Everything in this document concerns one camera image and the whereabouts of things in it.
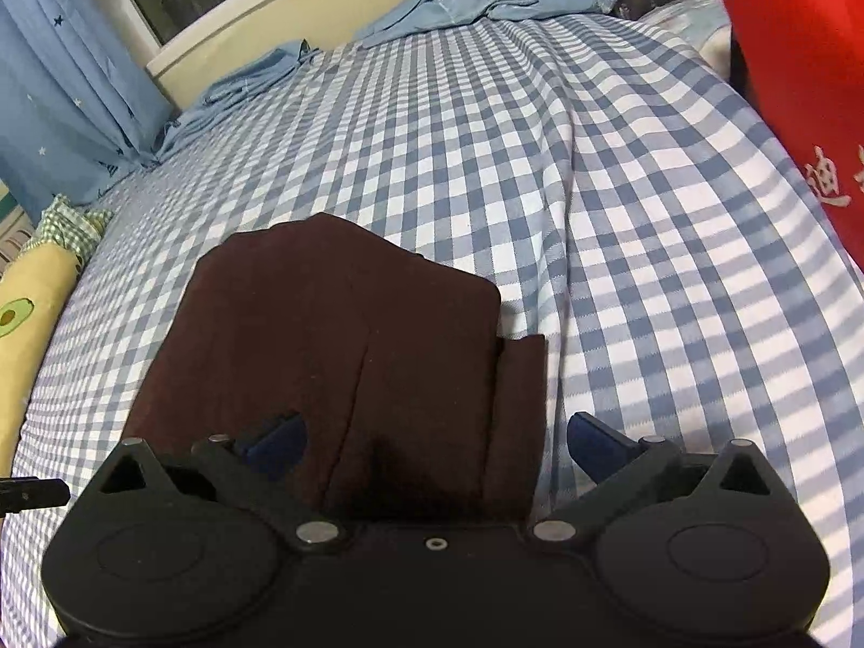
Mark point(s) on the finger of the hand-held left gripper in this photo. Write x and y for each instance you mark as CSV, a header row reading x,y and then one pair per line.
x,y
34,493

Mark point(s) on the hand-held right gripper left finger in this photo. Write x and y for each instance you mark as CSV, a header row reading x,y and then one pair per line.
x,y
273,442

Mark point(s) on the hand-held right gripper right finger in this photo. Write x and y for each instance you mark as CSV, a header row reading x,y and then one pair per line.
x,y
594,445

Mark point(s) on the maroon printed t-shirt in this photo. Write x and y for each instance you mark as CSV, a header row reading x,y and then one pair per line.
x,y
283,324

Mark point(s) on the yellow avocado print pillow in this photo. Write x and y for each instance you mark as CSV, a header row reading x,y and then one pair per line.
x,y
30,324

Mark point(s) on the green checkered pillow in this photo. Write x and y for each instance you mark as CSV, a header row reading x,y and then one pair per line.
x,y
67,226

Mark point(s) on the blue white checkered bed sheet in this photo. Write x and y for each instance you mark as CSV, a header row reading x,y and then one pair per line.
x,y
540,182

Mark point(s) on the red fabric bag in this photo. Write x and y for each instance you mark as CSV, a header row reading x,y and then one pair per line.
x,y
803,67

